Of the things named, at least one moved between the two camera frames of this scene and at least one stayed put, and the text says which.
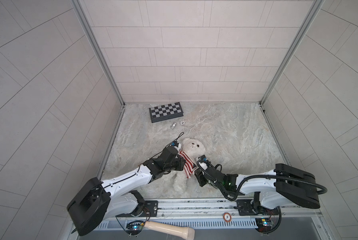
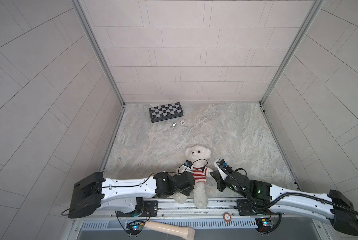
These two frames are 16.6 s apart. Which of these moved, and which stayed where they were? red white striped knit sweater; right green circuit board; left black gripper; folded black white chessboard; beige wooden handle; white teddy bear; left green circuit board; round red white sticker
Moved: white teddy bear; red white striped knit sweater; left black gripper
Stayed: round red white sticker; left green circuit board; beige wooden handle; folded black white chessboard; right green circuit board
